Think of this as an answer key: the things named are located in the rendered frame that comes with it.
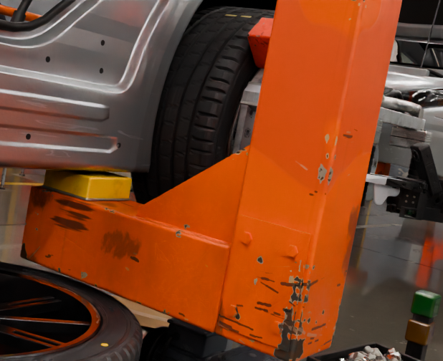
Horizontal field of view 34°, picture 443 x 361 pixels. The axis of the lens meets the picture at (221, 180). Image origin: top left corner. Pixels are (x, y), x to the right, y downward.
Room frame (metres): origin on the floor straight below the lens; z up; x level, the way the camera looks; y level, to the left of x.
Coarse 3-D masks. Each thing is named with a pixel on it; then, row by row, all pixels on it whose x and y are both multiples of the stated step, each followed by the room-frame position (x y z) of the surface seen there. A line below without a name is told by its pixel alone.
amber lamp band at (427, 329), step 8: (416, 320) 1.24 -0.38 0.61; (408, 328) 1.24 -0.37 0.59; (416, 328) 1.23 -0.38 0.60; (424, 328) 1.23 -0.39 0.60; (432, 328) 1.24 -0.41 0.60; (408, 336) 1.24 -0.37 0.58; (416, 336) 1.23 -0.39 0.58; (424, 336) 1.22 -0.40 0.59; (432, 336) 1.25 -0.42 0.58; (424, 344) 1.22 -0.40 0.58
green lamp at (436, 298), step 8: (416, 296) 1.24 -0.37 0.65; (424, 296) 1.23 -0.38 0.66; (432, 296) 1.23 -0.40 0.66; (440, 296) 1.25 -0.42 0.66; (416, 304) 1.24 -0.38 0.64; (424, 304) 1.23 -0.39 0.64; (432, 304) 1.22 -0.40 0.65; (416, 312) 1.24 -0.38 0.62; (424, 312) 1.23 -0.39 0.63; (432, 312) 1.22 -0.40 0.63
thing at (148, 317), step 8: (112, 296) 3.13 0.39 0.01; (128, 304) 3.05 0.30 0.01; (136, 304) 3.07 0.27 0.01; (136, 312) 2.96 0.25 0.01; (144, 312) 2.98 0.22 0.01; (152, 312) 3.00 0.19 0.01; (160, 312) 3.03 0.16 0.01; (144, 320) 2.87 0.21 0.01; (152, 320) 2.89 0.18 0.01; (160, 320) 2.90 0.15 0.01; (152, 328) 2.78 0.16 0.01
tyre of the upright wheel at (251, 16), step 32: (192, 32) 1.70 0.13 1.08; (224, 32) 1.66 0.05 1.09; (192, 64) 1.62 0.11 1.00; (224, 64) 1.58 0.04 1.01; (192, 96) 1.58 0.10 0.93; (224, 96) 1.56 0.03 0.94; (160, 128) 1.62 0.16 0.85; (192, 128) 1.57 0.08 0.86; (224, 128) 1.58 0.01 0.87; (160, 160) 1.61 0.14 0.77; (192, 160) 1.56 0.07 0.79; (160, 192) 1.65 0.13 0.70
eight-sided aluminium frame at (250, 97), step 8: (256, 80) 1.59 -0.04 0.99; (248, 88) 1.57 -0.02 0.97; (256, 88) 1.57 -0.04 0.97; (248, 96) 1.57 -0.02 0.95; (256, 96) 1.55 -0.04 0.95; (248, 104) 1.56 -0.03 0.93; (256, 104) 1.55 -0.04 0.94; (240, 112) 1.57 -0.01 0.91; (248, 112) 1.57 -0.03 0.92; (240, 120) 1.57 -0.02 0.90; (248, 120) 1.58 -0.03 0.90; (240, 128) 1.57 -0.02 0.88; (248, 128) 1.58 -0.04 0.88; (240, 136) 1.57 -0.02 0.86; (248, 136) 1.59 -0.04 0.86; (240, 144) 1.56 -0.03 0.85; (248, 144) 1.59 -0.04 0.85; (232, 152) 1.57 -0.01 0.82
